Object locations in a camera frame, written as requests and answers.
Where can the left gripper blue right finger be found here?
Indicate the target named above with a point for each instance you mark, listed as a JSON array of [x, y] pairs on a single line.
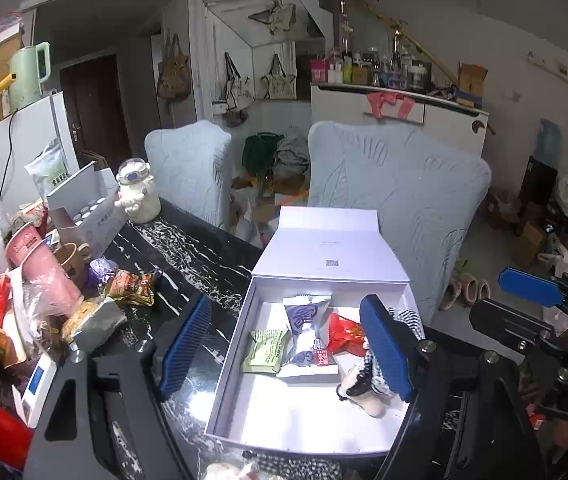
[[389, 344]]

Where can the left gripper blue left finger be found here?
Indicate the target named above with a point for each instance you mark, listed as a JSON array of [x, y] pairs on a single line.
[[177, 343]]

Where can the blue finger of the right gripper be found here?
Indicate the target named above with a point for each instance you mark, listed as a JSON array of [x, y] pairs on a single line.
[[530, 287]]

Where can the black white gingham cloth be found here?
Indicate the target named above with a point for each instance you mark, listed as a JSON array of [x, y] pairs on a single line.
[[404, 324]]

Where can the red snack packet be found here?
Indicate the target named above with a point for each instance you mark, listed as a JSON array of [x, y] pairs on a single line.
[[345, 335]]

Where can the purple silver snack packet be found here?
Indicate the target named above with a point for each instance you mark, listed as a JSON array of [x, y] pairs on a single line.
[[307, 359]]

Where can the green tea packet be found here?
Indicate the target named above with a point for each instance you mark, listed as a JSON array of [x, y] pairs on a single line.
[[265, 352]]

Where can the beige slippers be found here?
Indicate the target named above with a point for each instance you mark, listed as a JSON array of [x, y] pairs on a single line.
[[466, 288]]

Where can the gold candy wrapper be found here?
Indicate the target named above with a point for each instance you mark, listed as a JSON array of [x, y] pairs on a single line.
[[130, 288]]

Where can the lavender open gift box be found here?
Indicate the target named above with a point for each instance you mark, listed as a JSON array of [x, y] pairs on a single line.
[[320, 261]]

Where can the silver foil bag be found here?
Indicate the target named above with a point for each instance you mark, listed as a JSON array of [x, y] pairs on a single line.
[[92, 324]]

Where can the right blue leaf chair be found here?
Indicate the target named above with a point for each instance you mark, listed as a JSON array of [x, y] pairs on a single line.
[[425, 194]]

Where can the blue leaf chair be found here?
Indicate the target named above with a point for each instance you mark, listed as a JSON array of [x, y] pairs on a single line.
[[425, 194], [193, 169]]

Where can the pink cup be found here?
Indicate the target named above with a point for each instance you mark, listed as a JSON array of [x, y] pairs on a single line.
[[39, 266]]

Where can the white astronaut jar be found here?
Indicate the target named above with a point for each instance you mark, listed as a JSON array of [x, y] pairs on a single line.
[[137, 195]]

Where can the white medicine box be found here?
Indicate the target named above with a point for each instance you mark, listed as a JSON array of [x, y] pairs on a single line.
[[33, 381]]

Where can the white carton of bottles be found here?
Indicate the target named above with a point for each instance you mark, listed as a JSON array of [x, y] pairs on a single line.
[[83, 209]]

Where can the left blue leaf chair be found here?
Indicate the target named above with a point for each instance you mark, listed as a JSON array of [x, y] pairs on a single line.
[[193, 169]]

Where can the cardboard box on counter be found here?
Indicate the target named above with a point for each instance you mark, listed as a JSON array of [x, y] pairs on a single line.
[[470, 88]]

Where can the white refrigerator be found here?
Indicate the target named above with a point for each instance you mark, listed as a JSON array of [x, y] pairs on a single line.
[[22, 138]]

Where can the brown hanging tote bag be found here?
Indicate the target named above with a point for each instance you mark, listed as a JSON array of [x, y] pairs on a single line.
[[175, 78]]

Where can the green electric kettle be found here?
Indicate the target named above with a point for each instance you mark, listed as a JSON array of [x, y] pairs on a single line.
[[32, 68]]

